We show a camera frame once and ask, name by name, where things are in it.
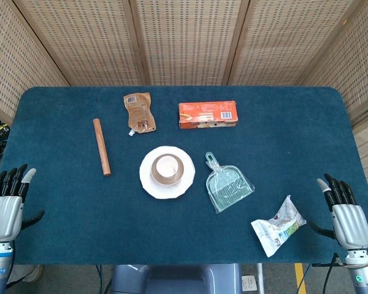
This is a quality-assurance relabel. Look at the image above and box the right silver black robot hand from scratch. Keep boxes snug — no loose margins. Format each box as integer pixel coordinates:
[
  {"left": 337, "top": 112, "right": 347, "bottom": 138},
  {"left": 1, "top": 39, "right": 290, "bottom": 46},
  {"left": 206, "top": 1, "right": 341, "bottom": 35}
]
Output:
[{"left": 308, "top": 173, "right": 368, "bottom": 251}]

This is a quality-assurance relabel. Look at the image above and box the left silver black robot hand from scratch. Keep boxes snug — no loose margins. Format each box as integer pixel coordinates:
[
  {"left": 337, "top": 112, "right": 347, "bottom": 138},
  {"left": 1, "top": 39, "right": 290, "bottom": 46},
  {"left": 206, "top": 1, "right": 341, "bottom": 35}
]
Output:
[{"left": 0, "top": 164, "right": 46, "bottom": 244}]

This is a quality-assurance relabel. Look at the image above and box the white paper cup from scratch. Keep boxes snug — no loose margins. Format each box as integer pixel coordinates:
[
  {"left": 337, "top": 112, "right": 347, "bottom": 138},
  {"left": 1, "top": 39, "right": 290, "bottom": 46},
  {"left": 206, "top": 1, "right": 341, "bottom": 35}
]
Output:
[{"left": 156, "top": 155, "right": 178, "bottom": 179}]

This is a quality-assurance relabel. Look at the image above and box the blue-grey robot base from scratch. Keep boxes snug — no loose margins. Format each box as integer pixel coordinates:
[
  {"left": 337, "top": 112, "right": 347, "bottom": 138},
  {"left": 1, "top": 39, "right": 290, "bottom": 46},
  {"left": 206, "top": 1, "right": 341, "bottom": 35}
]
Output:
[{"left": 105, "top": 263, "right": 243, "bottom": 294}]

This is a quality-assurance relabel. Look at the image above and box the white shoe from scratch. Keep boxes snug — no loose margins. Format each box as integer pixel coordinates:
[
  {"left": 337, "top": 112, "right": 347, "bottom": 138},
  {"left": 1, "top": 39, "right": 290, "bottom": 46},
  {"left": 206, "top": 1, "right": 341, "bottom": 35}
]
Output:
[{"left": 7, "top": 265, "right": 44, "bottom": 284}]

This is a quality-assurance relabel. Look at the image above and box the white snack packet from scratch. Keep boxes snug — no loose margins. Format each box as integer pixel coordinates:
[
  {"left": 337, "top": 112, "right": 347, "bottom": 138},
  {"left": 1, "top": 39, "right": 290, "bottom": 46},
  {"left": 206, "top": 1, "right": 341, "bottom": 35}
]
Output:
[{"left": 250, "top": 195, "right": 307, "bottom": 258}]

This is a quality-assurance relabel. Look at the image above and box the blue table cloth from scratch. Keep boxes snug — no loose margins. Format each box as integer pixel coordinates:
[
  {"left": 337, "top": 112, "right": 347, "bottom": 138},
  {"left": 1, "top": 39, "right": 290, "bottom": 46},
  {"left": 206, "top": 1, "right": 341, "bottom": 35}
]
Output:
[{"left": 0, "top": 85, "right": 368, "bottom": 266}]

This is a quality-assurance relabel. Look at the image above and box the metal table leg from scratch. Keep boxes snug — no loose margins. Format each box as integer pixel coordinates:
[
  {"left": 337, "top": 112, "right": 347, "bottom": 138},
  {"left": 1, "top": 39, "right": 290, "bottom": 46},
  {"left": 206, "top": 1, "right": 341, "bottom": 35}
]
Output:
[{"left": 256, "top": 263, "right": 266, "bottom": 294}]

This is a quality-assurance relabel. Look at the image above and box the white power strip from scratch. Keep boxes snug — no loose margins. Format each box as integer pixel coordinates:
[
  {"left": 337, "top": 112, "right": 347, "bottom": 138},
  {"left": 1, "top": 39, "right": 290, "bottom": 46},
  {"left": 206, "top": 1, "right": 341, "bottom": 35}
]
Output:
[{"left": 241, "top": 274, "right": 258, "bottom": 292}]

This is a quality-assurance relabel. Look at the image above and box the wooden rolling pin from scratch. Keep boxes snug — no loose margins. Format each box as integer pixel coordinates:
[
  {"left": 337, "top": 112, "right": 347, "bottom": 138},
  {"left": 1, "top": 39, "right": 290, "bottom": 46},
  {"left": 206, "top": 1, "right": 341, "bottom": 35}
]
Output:
[{"left": 93, "top": 118, "right": 112, "bottom": 177}]

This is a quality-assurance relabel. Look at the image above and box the green dustpan in plastic bag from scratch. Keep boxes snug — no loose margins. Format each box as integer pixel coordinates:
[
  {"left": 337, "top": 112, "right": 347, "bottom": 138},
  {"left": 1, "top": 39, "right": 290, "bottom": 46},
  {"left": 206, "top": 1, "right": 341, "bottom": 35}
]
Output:
[{"left": 204, "top": 151, "right": 255, "bottom": 214}]

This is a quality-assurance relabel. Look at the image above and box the white plate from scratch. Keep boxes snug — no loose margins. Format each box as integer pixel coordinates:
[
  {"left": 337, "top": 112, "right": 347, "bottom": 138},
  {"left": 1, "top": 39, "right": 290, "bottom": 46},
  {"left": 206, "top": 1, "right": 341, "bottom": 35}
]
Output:
[{"left": 139, "top": 146, "right": 196, "bottom": 200}]

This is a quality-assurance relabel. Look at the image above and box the brown spout pouch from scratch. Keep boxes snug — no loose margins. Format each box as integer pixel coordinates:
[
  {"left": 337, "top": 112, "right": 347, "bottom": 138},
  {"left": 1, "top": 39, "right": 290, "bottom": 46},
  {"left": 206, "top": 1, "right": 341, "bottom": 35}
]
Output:
[{"left": 123, "top": 91, "right": 157, "bottom": 137}]

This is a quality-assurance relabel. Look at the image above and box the beige bowl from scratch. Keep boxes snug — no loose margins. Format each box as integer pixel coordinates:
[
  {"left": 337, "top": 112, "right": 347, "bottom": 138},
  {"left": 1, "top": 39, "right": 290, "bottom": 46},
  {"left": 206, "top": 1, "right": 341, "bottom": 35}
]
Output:
[{"left": 150, "top": 153, "right": 185, "bottom": 186}]

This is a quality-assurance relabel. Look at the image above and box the orange cardboard box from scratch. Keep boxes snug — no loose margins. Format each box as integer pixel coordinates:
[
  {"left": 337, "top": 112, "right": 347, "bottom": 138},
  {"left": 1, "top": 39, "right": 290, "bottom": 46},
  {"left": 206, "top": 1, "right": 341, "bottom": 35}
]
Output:
[{"left": 178, "top": 100, "right": 238, "bottom": 130}]

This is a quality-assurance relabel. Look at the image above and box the woven bamboo folding screen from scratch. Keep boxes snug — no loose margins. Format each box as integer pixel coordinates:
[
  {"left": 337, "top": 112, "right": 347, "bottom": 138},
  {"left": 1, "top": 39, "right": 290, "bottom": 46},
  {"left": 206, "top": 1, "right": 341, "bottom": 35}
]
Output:
[{"left": 0, "top": 0, "right": 368, "bottom": 197}]

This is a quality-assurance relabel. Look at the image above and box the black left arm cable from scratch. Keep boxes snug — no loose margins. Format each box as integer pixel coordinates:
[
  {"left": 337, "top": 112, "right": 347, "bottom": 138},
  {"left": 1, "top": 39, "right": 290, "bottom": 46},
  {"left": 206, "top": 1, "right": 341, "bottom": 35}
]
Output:
[{"left": 5, "top": 241, "right": 17, "bottom": 289}]

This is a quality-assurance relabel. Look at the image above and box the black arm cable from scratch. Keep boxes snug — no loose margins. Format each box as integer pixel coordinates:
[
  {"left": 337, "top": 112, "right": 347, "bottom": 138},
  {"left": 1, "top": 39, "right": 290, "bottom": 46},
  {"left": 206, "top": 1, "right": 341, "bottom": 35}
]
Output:
[
  {"left": 312, "top": 252, "right": 345, "bottom": 294},
  {"left": 5, "top": 241, "right": 17, "bottom": 289}
]

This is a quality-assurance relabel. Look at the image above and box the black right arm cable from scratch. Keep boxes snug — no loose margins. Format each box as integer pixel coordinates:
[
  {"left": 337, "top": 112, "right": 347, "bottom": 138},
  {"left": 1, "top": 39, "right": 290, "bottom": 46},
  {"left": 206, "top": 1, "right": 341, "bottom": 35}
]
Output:
[{"left": 312, "top": 252, "right": 345, "bottom": 294}]

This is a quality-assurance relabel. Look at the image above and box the black floor cable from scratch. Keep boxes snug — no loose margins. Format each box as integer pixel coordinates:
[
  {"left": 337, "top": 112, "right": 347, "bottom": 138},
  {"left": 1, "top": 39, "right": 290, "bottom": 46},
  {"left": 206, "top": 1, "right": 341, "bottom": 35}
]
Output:
[{"left": 94, "top": 265, "right": 104, "bottom": 294}]

